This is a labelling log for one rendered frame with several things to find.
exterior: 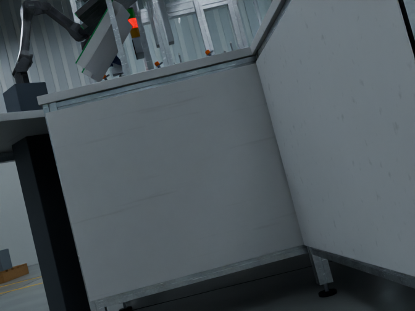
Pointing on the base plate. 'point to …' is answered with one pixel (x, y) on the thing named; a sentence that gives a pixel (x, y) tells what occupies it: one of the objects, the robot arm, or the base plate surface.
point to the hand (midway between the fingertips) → (118, 62)
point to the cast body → (117, 70)
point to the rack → (155, 32)
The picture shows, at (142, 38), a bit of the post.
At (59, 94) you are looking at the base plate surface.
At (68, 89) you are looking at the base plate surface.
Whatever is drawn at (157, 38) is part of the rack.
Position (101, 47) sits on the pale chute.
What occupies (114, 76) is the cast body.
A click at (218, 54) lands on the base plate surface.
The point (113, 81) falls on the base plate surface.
